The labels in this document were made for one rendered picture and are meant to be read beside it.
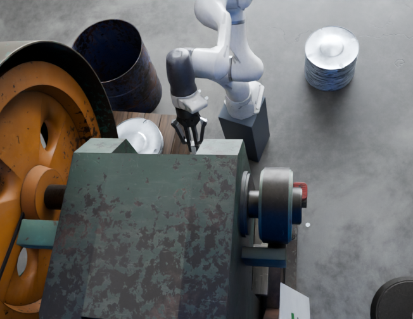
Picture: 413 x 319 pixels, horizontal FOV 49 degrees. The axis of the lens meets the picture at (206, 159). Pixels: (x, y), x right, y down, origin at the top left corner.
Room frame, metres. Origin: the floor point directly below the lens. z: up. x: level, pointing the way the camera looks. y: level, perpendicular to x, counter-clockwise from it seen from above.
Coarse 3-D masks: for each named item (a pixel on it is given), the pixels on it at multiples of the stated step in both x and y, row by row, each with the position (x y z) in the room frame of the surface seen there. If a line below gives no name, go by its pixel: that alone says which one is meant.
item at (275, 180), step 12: (264, 168) 0.39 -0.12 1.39; (276, 168) 0.37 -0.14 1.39; (288, 168) 0.36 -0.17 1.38; (264, 180) 0.35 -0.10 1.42; (276, 180) 0.34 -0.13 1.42; (288, 180) 0.32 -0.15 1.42; (264, 192) 0.32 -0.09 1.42; (276, 192) 0.31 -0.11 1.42; (288, 192) 0.30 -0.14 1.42; (264, 204) 0.30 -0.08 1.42; (276, 204) 0.28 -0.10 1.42; (264, 216) 0.27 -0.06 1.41; (276, 216) 0.26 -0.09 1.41; (264, 228) 0.25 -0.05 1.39; (276, 228) 0.24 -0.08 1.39; (264, 240) 0.24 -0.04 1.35; (276, 240) 0.23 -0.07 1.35; (252, 252) 0.23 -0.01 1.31; (264, 252) 0.22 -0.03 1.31; (276, 252) 0.21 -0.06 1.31; (252, 264) 0.22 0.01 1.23; (264, 264) 0.21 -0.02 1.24; (276, 264) 0.19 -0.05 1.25
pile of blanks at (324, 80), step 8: (312, 64) 1.26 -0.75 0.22; (352, 64) 1.17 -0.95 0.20; (304, 72) 1.36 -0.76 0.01; (312, 72) 1.26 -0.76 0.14; (320, 72) 1.22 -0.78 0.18; (328, 72) 1.19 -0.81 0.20; (336, 72) 1.17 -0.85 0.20; (344, 72) 1.16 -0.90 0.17; (352, 72) 1.18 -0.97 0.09; (312, 80) 1.26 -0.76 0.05; (320, 80) 1.22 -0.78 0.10; (328, 80) 1.18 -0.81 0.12; (336, 80) 1.17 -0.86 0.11; (344, 80) 1.17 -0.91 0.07; (320, 88) 1.21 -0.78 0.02; (328, 88) 1.18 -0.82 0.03; (336, 88) 1.17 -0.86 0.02
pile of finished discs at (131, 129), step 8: (128, 120) 1.33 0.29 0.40; (136, 120) 1.31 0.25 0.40; (144, 120) 1.28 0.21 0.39; (120, 128) 1.30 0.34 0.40; (128, 128) 1.28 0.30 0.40; (136, 128) 1.26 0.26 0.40; (144, 128) 1.24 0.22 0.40; (152, 128) 1.22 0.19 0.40; (120, 136) 1.26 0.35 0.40; (128, 136) 1.24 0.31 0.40; (136, 136) 1.21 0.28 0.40; (144, 136) 1.20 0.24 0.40; (152, 136) 1.18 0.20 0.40; (160, 136) 1.16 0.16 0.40; (136, 144) 1.17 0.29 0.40; (144, 144) 1.15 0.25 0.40; (152, 144) 1.14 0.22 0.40; (160, 144) 1.11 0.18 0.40; (144, 152) 1.11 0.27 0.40; (152, 152) 1.10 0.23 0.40; (160, 152) 1.09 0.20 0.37
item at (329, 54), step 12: (312, 36) 1.43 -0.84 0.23; (324, 36) 1.39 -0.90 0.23; (336, 36) 1.36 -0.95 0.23; (348, 36) 1.33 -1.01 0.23; (312, 48) 1.36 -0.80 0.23; (324, 48) 1.32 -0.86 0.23; (336, 48) 1.29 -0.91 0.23; (348, 48) 1.26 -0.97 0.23; (312, 60) 1.28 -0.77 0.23; (324, 60) 1.25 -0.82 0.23; (336, 60) 1.22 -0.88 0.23; (348, 60) 1.19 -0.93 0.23
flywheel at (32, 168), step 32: (32, 64) 0.84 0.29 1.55; (0, 96) 0.72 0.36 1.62; (32, 96) 0.82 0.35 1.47; (64, 96) 0.86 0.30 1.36; (0, 128) 0.70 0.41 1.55; (32, 128) 0.75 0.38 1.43; (64, 128) 0.81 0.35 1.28; (96, 128) 0.85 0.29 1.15; (0, 160) 0.64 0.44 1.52; (32, 160) 0.68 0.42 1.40; (64, 160) 0.74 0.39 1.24; (0, 192) 0.59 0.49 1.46; (32, 192) 0.59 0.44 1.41; (0, 224) 0.51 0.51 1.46; (0, 256) 0.45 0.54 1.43; (32, 256) 0.48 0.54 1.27; (0, 288) 0.39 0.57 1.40; (32, 288) 0.40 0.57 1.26
